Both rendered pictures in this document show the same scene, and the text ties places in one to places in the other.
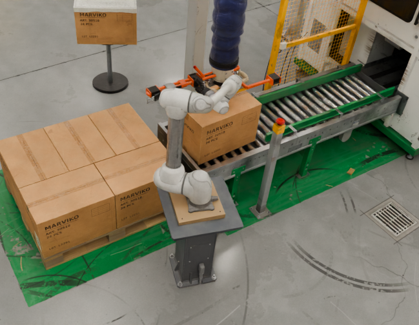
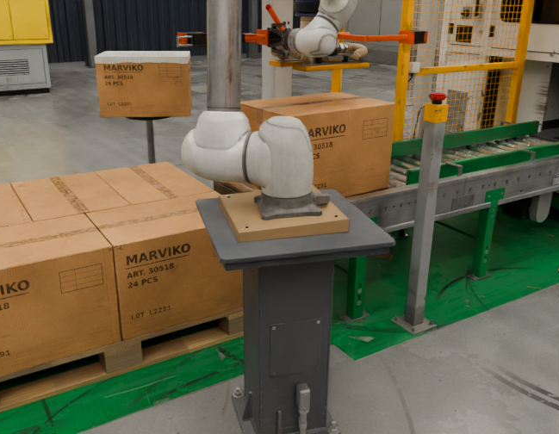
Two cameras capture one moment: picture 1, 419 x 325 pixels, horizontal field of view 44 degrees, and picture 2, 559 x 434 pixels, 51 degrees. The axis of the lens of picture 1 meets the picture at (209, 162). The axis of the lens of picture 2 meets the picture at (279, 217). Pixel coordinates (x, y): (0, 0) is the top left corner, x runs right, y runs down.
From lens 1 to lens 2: 2.21 m
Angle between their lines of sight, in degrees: 23
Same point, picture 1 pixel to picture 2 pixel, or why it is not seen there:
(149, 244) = (191, 376)
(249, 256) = (407, 393)
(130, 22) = (179, 78)
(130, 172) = (152, 220)
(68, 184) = (23, 234)
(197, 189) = (280, 148)
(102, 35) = (139, 101)
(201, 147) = not seen: hidden behind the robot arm
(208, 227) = (310, 243)
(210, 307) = not seen: outside the picture
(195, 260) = (287, 373)
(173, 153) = (220, 69)
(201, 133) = not seen: hidden behind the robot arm
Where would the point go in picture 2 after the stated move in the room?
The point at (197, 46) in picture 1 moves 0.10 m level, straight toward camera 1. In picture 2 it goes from (278, 90) to (278, 93)
